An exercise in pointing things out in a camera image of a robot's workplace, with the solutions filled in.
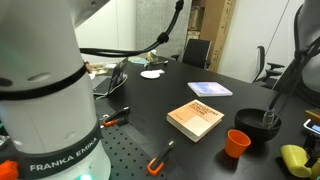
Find black office chair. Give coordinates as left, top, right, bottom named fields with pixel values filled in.
left=182, top=39, right=211, bottom=70
left=253, top=45, right=286, bottom=84

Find yellow-green plastic cup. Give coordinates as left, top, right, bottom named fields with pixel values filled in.
left=280, top=145, right=312, bottom=178

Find white round paper plate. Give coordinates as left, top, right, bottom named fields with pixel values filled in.
left=140, top=71, right=160, bottom=79

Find black office chair centre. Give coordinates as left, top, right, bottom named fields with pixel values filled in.
left=182, top=39, right=211, bottom=70

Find white paper napkin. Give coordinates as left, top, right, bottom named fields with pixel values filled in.
left=152, top=69, right=165, bottom=74

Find cardboard boxes stack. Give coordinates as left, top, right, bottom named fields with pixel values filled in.
left=187, top=0, right=237, bottom=72

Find black office chair right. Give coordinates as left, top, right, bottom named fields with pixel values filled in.
left=253, top=45, right=286, bottom=84

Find orange plastic cup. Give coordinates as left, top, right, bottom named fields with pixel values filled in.
left=224, top=129, right=251, bottom=158

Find silver laptop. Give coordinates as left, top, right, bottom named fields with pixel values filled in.
left=91, top=58, right=128, bottom=96

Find orange textbook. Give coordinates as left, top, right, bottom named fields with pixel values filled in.
left=167, top=100, right=224, bottom=142

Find orange black clamp far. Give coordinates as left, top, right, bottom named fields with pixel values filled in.
left=101, top=107, right=130, bottom=127

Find tablet with white frame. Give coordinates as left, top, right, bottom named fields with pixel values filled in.
left=303, top=119, right=320, bottom=135

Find stacked black bowls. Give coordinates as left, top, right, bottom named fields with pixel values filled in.
left=234, top=108, right=282, bottom=143

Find orange 3D printed part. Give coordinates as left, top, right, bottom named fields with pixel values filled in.
left=0, top=160, right=19, bottom=180

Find light blue white book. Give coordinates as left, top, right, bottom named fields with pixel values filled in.
left=188, top=82, right=233, bottom=97

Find orange black clamp near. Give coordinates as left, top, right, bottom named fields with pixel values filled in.
left=146, top=140, right=175, bottom=176

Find clutter of small items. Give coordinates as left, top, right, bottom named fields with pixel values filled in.
left=129, top=49, right=166, bottom=66

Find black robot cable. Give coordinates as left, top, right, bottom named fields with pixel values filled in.
left=79, top=0, right=185, bottom=58

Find orange black clamp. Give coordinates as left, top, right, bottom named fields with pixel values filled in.
left=101, top=107, right=130, bottom=127
left=146, top=140, right=175, bottom=176

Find black perforated mounting board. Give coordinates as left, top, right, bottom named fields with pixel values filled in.
left=101, top=125, right=176, bottom=180

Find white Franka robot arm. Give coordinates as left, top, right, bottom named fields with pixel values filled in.
left=0, top=0, right=111, bottom=180

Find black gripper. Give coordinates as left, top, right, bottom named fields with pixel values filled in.
left=303, top=133, right=320, bottom=164

